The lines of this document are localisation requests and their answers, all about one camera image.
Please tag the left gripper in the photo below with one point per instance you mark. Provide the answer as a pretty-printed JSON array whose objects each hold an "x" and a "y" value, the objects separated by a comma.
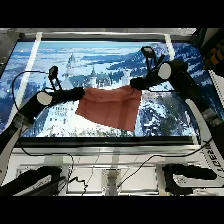
[{"x": 76, "y": 93}]

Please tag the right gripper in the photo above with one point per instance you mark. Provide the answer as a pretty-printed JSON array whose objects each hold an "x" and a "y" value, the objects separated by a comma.
[{"x": 137, "y": 83}]

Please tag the red-brown garment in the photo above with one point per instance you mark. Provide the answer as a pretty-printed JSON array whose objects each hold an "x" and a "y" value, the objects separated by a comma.
[{"x": 111, "y": 106}]

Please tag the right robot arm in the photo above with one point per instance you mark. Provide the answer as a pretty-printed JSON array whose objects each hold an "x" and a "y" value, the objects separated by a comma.
[{"x": 181, "y": 78}]

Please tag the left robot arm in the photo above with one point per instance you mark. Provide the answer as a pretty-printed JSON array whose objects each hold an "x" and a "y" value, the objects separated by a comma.
[{"x": 31, "y": 105}]

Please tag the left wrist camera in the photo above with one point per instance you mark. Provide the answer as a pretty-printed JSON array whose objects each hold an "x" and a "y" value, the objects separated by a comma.
[{"x": 54, "y": 76}]

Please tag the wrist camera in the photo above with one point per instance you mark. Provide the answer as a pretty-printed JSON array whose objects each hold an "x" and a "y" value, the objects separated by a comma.
[
  {"x": 149, "y": 55},
  {"x": 54, "y": 76}
]

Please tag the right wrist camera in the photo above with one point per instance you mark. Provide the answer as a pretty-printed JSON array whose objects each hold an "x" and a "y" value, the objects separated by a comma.
[{"x": 149, "y": 55}]

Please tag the silver frame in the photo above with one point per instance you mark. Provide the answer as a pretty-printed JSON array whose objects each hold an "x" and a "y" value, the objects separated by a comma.
[{"x": 111, "y": 166}]

